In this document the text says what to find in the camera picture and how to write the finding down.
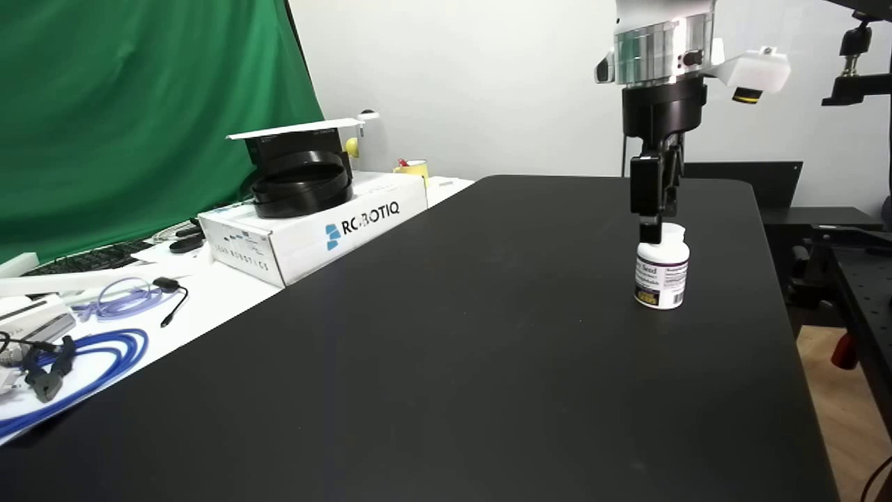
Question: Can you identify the red knob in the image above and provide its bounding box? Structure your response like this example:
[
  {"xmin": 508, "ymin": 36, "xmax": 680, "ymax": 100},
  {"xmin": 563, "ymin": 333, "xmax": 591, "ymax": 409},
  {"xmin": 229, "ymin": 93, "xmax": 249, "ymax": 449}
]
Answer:
[{"xmin": 831, "ymin": 333, "xmax": 860, "ymax": 371}]

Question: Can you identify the white cardboard box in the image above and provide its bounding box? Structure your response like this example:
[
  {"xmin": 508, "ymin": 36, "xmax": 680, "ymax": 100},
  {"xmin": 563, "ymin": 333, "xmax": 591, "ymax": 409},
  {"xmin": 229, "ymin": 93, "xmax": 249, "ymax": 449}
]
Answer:
[{"xmin": 198, "ymin": 171, "xmax": 429, "ymax": 289}]

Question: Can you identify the black clamp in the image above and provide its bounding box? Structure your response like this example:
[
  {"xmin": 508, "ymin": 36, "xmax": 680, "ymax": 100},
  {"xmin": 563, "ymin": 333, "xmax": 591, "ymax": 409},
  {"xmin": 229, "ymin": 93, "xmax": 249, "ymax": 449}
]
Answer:
[{"xmin": 23, "ymin": 335, "xmax": 77, "ymax": 404}]

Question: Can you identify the black box with white lid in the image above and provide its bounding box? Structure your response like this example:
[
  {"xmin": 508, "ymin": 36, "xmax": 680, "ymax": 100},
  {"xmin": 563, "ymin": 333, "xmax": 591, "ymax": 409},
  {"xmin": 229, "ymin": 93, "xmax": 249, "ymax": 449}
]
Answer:
[{"xmin": 226, "ymin": 117, "xmax": 365, "ymax": 183}]

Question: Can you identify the black panel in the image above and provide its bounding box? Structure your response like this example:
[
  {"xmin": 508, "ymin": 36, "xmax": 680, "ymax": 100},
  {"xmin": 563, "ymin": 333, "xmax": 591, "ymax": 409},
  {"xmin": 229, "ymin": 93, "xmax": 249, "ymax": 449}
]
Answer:
[{"xmin": 682, "ymin": 161, "xmax": 804, "ymax": 209}]

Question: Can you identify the green backdrop cloth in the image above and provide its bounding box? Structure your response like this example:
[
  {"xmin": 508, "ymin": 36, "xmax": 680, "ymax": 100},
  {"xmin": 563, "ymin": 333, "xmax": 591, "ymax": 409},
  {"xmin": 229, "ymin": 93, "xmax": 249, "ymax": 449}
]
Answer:
[{"xmin": 0, "ymin": 0, "xmax": 325, "ymax": 264}]

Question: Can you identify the coil of lilac cable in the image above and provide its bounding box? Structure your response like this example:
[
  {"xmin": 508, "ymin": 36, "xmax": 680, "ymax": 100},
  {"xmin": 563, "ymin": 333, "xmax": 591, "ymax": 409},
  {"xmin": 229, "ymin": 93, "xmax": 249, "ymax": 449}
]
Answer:
[{"xmin": 72, "ymin": 277, "xmax": 165, "ymax": 323}]

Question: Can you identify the white and grey device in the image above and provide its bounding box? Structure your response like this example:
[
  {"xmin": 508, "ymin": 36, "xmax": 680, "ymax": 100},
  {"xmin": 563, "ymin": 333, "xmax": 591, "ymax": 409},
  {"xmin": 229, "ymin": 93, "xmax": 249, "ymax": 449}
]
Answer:
[{"xmin": 0, "ymin": 294, "xmax": 77, "ymax": 344}]

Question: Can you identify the white table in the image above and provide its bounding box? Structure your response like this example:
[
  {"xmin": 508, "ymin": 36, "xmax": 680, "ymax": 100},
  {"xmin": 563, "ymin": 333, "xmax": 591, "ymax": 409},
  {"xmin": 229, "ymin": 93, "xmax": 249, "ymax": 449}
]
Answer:
[{"xmin": 0, "ymin": 175, "xmax": 476, "ymax": 448}]

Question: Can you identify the blue cable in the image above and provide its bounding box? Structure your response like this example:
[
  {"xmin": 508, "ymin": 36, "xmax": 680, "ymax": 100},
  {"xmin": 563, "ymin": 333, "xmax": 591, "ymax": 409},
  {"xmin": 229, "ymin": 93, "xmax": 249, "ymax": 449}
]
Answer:
[{"xmin": 0, "ymin": 328, "xmax": 150, "ymax": 441}]

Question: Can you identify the yellow mug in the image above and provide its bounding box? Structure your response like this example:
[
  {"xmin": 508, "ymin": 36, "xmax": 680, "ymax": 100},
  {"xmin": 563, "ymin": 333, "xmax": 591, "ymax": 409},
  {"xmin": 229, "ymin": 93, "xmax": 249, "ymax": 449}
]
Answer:
[{"xmin": 393, "ymin": 158, "xmax": 430, "ymax": 185}]

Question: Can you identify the black keyboard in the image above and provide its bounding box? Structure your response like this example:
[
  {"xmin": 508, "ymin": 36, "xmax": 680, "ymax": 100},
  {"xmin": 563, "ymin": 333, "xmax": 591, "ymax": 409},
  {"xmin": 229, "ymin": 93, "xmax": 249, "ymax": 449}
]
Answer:
[{"xmin": 23, "ymin": 238, "xmax": 155, "ymax": 277}]

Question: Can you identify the flat white box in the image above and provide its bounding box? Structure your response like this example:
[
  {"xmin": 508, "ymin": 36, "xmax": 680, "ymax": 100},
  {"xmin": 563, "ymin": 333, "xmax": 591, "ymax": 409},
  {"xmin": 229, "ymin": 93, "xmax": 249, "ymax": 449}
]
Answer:
[{"xmin": 424, "ymin": 176, "xmax": 475, "ymax": 208}]

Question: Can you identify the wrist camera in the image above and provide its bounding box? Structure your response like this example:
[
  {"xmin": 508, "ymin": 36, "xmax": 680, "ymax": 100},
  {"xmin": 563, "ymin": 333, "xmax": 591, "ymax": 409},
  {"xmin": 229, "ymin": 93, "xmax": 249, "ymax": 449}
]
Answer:
[{"xmin": 709, "ymin": 47, "xmax": 792, "ymax": 105}]

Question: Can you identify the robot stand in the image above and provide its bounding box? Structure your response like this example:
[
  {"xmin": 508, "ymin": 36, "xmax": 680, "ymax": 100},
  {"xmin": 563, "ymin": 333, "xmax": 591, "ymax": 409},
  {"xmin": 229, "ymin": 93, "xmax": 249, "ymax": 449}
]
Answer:
[{"xmin": 760, "ymin": 206, "xmax": 892, "ymax": 436}]

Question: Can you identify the black cable with adapter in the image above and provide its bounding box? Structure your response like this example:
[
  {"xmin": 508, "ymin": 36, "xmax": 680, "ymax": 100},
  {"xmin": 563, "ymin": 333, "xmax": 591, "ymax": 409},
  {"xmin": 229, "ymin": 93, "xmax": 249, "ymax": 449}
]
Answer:
[{"xmin": 152, "ymin": 276, "xmax": 190, "ymax": 329}]

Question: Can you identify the white medicine bottle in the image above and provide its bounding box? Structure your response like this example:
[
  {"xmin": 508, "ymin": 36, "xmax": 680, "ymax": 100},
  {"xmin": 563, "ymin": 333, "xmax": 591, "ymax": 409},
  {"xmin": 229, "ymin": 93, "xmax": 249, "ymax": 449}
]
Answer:
[{"xmin": 633, "ymin": 222, "xmax": 691, "ymax": 311}]

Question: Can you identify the long white bar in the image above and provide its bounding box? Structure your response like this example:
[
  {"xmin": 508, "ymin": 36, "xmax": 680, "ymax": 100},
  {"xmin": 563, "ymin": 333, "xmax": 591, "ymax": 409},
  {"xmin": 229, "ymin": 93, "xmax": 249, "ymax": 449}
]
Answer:
[{"xmin": 0, "ymin": 268, "xmax": 141, "ymax": 298}]

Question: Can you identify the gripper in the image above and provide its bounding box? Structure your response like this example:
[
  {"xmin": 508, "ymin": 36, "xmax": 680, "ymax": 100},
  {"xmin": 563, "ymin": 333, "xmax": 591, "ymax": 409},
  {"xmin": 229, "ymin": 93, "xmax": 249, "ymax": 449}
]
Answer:
[{"xmin": 622, "ymin": 75, "xmax": 708, "ymax": 245}]

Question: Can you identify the stack of black rings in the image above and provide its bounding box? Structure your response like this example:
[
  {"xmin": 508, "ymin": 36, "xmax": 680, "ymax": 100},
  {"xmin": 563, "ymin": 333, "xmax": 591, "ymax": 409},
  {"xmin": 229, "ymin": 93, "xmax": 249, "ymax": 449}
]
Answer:
[{"xmin": 250, "ymin": 149, "xmax": 355, "ymax": 219}]

